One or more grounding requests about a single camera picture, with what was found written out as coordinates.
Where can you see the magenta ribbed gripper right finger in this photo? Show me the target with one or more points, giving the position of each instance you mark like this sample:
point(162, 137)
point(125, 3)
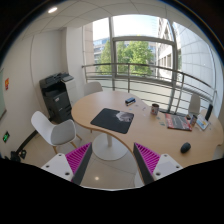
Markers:
point(153, 166)

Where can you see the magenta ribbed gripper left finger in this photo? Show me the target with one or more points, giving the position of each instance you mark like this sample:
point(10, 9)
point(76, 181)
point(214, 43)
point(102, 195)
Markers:
point(71, 166)

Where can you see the black computer mouse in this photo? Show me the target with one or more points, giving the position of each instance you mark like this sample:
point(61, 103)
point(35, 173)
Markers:
point(185, 147)

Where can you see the black mouse pad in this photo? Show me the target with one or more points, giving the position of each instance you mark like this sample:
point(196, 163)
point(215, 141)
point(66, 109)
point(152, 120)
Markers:
point(113, 120)

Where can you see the white chair near printer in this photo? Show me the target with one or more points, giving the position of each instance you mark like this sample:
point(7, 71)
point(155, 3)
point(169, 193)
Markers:
point(54, 134)

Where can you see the red magazine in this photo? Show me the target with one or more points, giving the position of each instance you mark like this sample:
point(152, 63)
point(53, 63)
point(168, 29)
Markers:
point(177, 122)

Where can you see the dark patterned mug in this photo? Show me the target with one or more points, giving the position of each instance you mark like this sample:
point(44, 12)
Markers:
point(154, 109)

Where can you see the light blue booklet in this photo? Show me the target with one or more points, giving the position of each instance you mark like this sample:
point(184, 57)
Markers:
point(202, 122)

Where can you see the small blue black box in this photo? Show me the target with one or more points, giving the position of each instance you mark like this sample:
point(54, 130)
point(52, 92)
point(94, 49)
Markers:
point(130, 101)

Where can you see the green exit sign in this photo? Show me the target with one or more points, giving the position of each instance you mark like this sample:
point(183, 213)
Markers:
point(6, 137)

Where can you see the black office printer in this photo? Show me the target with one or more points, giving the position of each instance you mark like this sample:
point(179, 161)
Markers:
point(55, 96)

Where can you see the white chair at right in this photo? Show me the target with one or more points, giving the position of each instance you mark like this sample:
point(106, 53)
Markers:
point(194, 106)

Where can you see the metal window railing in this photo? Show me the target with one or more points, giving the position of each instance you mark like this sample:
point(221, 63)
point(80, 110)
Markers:
point(171, 89)

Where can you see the white chair behind table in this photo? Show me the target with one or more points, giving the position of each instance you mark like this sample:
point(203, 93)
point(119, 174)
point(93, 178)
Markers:
point(92, 87)

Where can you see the black phone on stand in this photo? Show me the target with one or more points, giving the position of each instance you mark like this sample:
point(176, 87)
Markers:
point(209, 111)

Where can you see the round ceiling light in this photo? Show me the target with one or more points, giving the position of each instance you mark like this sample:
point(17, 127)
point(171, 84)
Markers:
point(52, 10)

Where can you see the wooden table with white pedestal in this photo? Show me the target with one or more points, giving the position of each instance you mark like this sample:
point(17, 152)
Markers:
point(146, 129)

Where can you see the black floor device with cable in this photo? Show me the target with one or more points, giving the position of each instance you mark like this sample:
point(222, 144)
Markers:
point(20, 153)

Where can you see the red wall sticker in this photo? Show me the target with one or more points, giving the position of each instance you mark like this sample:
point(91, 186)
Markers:
point(7, 84)

